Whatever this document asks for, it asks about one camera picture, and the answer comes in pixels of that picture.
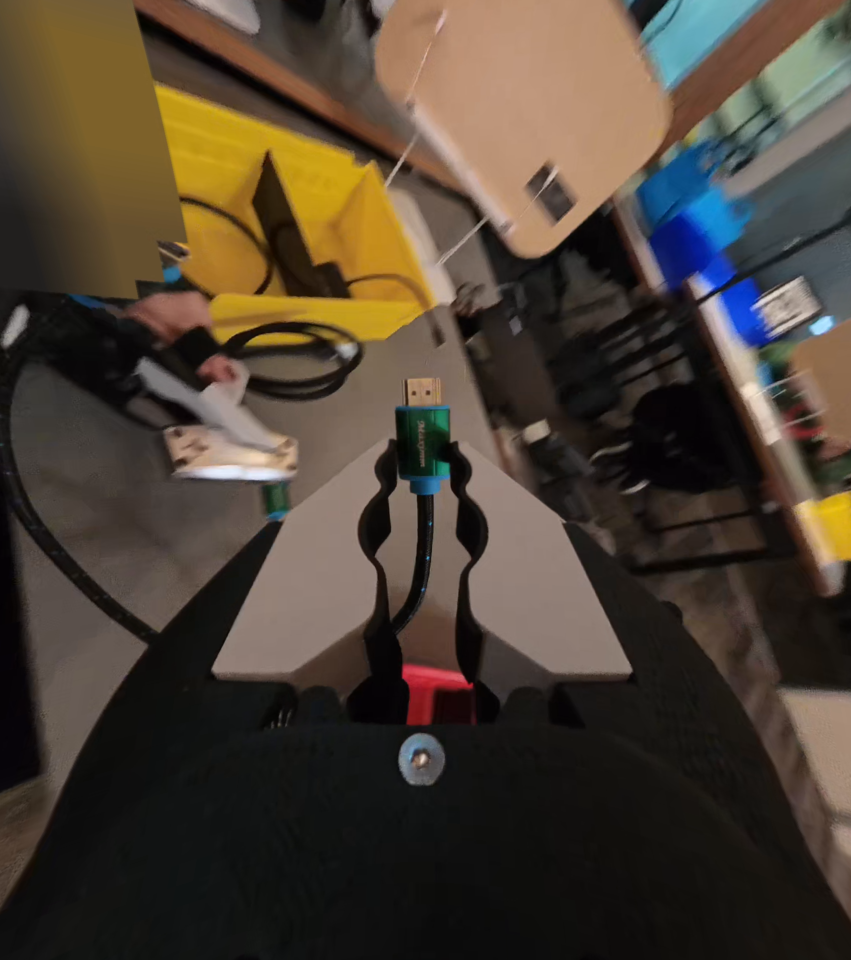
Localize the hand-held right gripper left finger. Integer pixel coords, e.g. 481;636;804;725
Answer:
211;441;406;725

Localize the wooden post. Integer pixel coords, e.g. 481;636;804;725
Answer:
665;0;847;144

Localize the person's left hand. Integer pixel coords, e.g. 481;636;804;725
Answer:
125;291;241;385

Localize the light blue caddy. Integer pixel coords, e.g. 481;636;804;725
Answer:
634;142;730;220

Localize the red plastic bin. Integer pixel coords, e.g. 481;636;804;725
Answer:
401;663;478;727

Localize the dark blue plastic bin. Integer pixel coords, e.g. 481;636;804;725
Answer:
649;191;755;292

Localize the wooden board with black label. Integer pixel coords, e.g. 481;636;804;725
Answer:
374;0;674;261

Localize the yellow plastic bin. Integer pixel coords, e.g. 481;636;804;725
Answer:
793;491;851;564

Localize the black office chair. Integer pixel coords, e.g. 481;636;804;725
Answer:
629;381;738;495

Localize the wooden board on clear stand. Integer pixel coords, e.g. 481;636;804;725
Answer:
789;307;851;445

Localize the black divider panel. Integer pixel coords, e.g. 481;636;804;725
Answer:
251;150;323;297

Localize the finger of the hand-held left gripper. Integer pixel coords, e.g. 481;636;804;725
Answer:
200;382;298;455
134;358;211;423

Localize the yellow bin with black divider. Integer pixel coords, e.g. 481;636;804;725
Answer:
155;82;439;348

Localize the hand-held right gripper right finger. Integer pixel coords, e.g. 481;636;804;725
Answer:
452;441;637;710

